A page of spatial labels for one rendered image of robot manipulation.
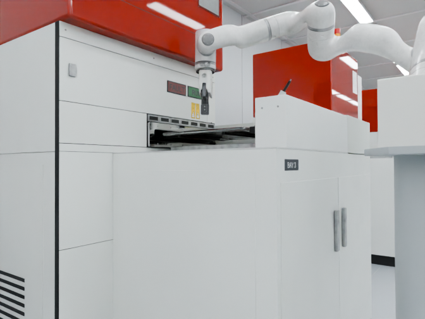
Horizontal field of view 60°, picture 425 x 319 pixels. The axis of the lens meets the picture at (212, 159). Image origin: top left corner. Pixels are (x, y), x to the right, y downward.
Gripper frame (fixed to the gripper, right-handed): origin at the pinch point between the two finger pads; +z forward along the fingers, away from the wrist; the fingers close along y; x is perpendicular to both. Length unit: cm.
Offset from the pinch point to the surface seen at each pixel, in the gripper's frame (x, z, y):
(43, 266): 48, 55, -32
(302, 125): -31, 11, -41
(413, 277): -59, 52, -47
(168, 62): 15.5, -19.7, 2.6
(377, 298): -96, 97, 73
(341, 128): -51, 9, -10
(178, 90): 11.9, -9.5, 7.6
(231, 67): -8, -105, 315
